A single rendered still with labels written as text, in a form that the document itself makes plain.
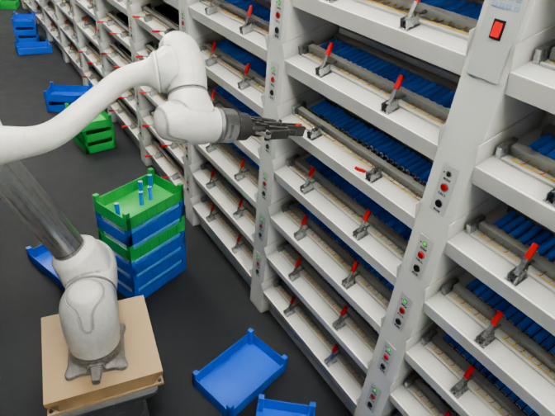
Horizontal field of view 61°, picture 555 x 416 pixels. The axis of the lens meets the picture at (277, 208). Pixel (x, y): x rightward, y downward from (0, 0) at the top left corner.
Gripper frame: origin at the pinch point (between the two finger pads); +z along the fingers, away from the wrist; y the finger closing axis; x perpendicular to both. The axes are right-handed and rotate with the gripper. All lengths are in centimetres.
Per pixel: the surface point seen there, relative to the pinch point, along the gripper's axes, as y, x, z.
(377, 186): 29.9, -2.7, 7.8
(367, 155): 20.6, 1.8, 11.1
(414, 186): 37.9, 1.6, 11.2
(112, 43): -224, -35, 20
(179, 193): -56, -54, -1
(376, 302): 37, -39, 20
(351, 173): 20.8, -3.7, 7.2
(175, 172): -119, -77, 29
